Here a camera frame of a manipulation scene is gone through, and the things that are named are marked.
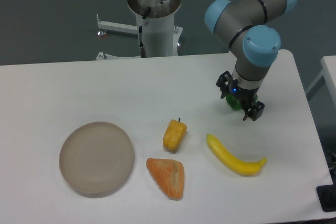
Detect white side table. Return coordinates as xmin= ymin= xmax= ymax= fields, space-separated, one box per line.
xmin=305 ymin=56 xmax=336 ymax=104

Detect black device at table edge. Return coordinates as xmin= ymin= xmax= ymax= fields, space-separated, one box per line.
xmin=316 ymin=184 xmax=336 ymax=212

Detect yellow pepper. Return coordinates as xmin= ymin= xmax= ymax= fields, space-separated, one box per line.
xmin=163 ymin=118 xmax=187 ymax=152

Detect green pepper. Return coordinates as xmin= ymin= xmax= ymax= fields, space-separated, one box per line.
xmin=226 ymin=94 xmax=241 ymax=111

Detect black cable on pedestal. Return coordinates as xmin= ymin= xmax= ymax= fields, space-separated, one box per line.
xmin=138 ymin=6 xmax=152 ymax=58

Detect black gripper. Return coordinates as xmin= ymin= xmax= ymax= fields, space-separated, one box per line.
xmin=216 ymin=71 xmax=265 ymax=121

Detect orange bread slice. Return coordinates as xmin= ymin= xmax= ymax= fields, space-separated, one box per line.
xmin=146 ymin=158 xmax=185 ymax=200

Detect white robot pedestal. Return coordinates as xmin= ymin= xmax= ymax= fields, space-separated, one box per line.
xmin=97 ymin=0 xmax=183 ymax=58

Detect yellow banana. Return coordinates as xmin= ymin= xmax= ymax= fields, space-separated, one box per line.
xmin=206 ymin=133 xmax=267 ymax=176

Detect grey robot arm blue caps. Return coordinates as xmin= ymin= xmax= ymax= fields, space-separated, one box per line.
xmin=127 ymin=0 xmax=297 ymax=120

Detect beige round plate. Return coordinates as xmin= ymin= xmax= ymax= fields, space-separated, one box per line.
xmin=59 ymin=122 xmax=134 ymax=198

